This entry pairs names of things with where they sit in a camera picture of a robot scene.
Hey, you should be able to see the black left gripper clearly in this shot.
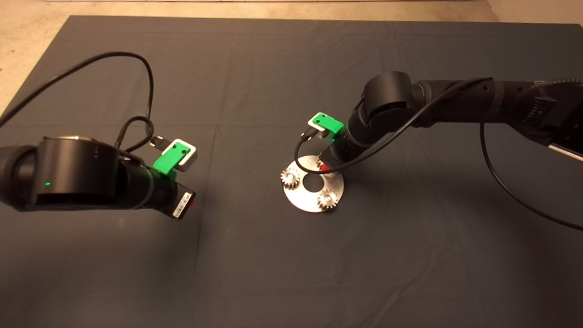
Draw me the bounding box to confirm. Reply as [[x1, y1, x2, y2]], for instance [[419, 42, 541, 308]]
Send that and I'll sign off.
[[147, 172, 197, 220]]

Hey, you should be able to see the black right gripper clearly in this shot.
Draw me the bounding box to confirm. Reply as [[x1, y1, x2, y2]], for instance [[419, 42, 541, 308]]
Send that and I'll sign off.
[[317, 132, 363, 173]]

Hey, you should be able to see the steel planetary gear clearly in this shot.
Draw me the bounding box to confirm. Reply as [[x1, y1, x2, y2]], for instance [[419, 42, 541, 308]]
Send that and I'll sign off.
[[280, 167, 301, 190], [317, 189, 339, 211]]

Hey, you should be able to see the round metal carrier plate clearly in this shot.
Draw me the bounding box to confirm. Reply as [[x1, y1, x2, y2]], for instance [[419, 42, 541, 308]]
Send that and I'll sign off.
[[282, 155, 345, 213]]

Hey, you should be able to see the dark grey table cloth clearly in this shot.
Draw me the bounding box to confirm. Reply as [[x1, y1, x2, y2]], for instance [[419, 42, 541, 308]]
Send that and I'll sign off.
[[0, 16, 583, 328]]

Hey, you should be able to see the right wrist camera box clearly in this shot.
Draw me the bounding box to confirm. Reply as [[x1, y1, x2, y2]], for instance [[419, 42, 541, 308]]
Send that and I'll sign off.
[[307, 113, 331, 139]]

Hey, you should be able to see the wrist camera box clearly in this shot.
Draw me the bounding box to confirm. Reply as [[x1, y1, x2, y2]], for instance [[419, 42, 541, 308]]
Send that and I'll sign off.
[[162, 138, 198, 173], [307, 113, 331, 139]]

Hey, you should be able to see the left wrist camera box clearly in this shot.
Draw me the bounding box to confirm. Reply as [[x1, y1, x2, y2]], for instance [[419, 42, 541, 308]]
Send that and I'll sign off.
[[162, 138, 198, 173]]

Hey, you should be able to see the green right camera mount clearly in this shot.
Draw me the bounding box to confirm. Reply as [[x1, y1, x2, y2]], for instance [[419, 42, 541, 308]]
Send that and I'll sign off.
[[312, 113, 345, 142]]

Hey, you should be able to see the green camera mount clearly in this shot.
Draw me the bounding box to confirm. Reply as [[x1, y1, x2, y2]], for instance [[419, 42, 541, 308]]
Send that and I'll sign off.
[[152, 142, 191, 181], [312, 113, 345, 142]]

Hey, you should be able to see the green left camera mount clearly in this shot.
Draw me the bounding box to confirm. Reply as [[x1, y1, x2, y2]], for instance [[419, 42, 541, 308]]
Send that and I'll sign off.
[[152, 142, 191, 181]]

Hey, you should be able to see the short braided black cable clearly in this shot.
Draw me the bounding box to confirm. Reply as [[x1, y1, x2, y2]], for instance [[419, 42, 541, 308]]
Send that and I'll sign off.
[[114, 116, 165, 154]]

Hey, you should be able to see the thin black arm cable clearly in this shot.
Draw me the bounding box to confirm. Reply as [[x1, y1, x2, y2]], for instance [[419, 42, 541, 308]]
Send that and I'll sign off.
[[480, 122, 583, 231]]

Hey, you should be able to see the black left camera cable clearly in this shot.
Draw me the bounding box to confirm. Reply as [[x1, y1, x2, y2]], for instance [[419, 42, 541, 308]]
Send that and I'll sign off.
[[0, 51, 154, 142]]

